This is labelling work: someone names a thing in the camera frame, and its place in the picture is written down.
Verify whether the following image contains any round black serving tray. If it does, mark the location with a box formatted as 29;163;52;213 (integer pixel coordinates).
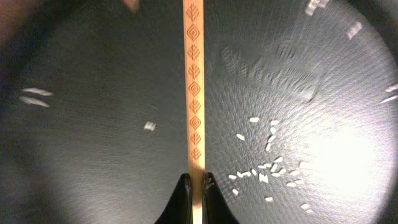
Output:
1;1;397;223

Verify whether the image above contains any wooden chopstick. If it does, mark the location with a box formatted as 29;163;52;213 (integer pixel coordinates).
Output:
183;0;205;224

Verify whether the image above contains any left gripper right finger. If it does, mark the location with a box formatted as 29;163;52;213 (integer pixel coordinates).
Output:
202;172;239;224

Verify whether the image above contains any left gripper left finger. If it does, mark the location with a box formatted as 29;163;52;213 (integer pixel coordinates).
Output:
155;174;192;224

